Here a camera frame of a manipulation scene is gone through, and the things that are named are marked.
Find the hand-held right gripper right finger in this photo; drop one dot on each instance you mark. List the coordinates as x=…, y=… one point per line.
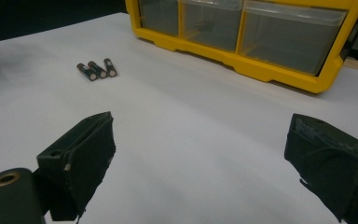
x=332, y=168

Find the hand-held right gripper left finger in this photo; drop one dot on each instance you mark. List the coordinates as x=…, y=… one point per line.
x=87, y=155

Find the black copper-tipped battery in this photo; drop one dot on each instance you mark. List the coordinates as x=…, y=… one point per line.
x=110, y=67
x=97, y=69
x=87, y=72

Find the yellow drawer cabinet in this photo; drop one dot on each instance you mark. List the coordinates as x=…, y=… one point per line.
x=261, y=69

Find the clear plastic drawer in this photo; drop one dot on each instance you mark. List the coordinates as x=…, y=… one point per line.
x=213, y=26
x=159, y=17
x=286, y=43

